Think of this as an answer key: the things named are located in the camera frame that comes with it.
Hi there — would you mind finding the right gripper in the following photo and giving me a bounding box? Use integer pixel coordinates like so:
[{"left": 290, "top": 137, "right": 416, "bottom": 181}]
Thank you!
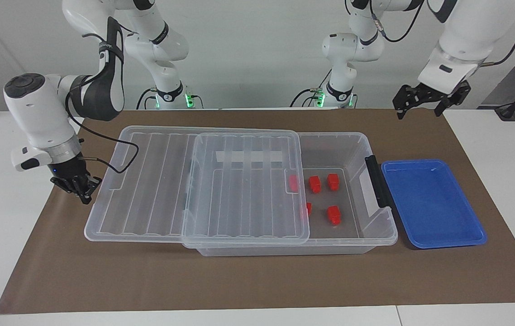
[{"left": 50, "top": 153, "right": 103, "bottom": 205}]

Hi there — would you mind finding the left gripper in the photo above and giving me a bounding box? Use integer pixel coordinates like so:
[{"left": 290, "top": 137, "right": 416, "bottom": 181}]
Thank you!
[{"left": 392, "top": 80, "right": 472, "bottom": 120}]

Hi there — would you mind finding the clear plastic box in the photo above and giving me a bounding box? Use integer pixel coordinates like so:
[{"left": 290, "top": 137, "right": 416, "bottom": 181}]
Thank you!
[{"left": 184, "top": 130, "right": 399, "bottom": 258}]

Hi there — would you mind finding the clear plastic lid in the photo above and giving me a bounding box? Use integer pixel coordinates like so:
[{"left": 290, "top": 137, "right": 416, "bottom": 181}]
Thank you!
[{"left": 84, "top": 125, "right": 311, "bottom": 248}]

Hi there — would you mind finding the blue plastic tray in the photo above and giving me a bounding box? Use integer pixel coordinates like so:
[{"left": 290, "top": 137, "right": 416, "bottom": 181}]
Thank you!
[{"left": 380, "top": 158, "right": 488, "bottom": 250}]

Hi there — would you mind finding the black cable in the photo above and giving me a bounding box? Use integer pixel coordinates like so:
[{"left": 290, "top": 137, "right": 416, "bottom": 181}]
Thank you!
[
  {"left": 64, "top": 75, "right": 140, "bottom": 174},
  {"left": 372, "top": 0, "right": 424, "bottom": 44},
  {"left": 290, "top": 68, "right": 333, "bottom": 109},
  {"left": 479, "top": 0, "right": 515, "bottom": 67},
  {"left": 136, "top": 87, "right": 157, "bottom": 110}
]

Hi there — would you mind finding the black box handle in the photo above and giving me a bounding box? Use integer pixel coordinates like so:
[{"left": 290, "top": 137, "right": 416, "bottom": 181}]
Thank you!
[{"left": 365, "top": 155, "right": 392, "bottom": 210}]

